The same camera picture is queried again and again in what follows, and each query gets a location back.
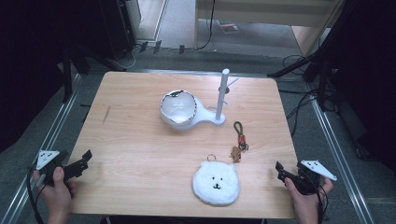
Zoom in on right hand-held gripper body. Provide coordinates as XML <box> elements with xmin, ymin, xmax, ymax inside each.
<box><xmin>291</xmin><ymin>160</ymin><xmax>338</xmax><ymax>196</ymax></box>

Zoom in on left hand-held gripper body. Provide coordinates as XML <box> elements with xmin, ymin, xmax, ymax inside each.
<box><xmin>33</xmin><ymin>149</ymin><xmax>70</xmax><ymax>188</ymax></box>

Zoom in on person's right hand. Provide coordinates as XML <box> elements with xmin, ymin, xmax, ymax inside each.
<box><xmin>284</xmin><ymin>176</ymin><xmax>334</xmax><ymax>217</ymax></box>

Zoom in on person's left hand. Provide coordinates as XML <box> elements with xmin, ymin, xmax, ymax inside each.
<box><xmin>32</xmin><ymin>166</ymin><xmax>77</xmax><ymax>216</ymax></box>

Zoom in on white plush bear pouch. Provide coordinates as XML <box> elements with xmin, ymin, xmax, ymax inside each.
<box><xmin>191</xmin><ymin>153</ymin><xmax>242</xmax><ymax>207</ymax></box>

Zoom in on black metal stand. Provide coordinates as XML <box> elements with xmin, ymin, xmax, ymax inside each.
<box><xmin>266</xmin><ymin>36</ymin><xmax>335</xmax><ymax>113</ymax></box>
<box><xmin>61</xmin><ymin>43</ymin><xmax>128</xmax><ymax>105</ymax></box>

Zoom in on dark curtain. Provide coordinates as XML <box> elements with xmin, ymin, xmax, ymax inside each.
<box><xmin>0</xmin><ymin>0</ymin><xmax>104</xmax><ymax>154</ymax></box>
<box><xmin>317</xmin><ymin>0</ymin><xmax>396</xmax><ymax>172</ymax></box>

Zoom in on white key rack with bowl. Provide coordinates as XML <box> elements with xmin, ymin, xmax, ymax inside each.
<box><xmin>159</xmin><ymin>68</ymin><xmax>240</xmax><ymax>132</ymax></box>

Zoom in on black cabinet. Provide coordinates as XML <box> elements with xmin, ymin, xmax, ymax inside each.
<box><xmin>98</xmin><ymin>0</ymin><xmax>142</xmax><ymax>62</ymax></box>

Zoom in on booklet with red cover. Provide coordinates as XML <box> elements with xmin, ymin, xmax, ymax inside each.
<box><xmin>217</xmin><ymin>20</ymin><xmax>240</xmax><ymax>35</ymax></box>

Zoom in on light wooden furniture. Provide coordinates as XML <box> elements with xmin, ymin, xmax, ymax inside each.
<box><xmin>193</xmin><ymin>0</ymin><xmax>347</xmax><ymax>58</ymax></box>

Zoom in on aluminium floor rail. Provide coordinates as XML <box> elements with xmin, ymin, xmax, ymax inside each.
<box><xmin>306</xmin><ymin>88</ymin><xmax>375</xmax><ymax>224</ymax></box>
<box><xmin>0</xmin><ymin>73</ymin><xmax>83</xmax><ymax>224</ymax></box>

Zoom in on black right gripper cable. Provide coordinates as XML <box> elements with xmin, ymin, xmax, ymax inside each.
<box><xmin>315</xmin><ymin>178</ymin><xmax>330</xmax><ymax>224</ymax></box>

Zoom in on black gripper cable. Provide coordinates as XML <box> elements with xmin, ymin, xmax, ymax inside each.
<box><xmin>315</xmin><ymin>178</ymin><xmax>330</xmax><ymax>224</ymax></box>
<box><xmin>25</xmin><ymin>167</ymin><xmax>45</xmax><ymax>224</ymax></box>

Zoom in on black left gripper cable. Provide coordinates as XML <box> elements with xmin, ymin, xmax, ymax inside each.
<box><xmin>25</xmin><ymin>167</ymin><xmax>45</xmax><ymax>224</ymax></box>

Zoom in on brown braided cord keychain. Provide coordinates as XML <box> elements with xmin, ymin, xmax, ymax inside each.
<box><xmin>230</xmin><ymin>120</ymin><xmax>250</xmax><ymax>164</ymax></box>

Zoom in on black floor cables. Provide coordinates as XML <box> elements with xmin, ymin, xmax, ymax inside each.
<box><xmin>277</xmin><ymin>54</ymin><xmax>339</xmax><ymax>138</ymax></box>

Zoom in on white floor cable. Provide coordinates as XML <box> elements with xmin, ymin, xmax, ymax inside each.
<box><xmin>107</xmin><ymin>43</ymin><xmax>142</xmax><ymax>71</ymax></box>

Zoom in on black hanging cable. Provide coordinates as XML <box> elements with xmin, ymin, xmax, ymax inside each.
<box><xmin>196</xmin><ymin>0</ymin><xmax>217</xmax><ymax>51</ymax></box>

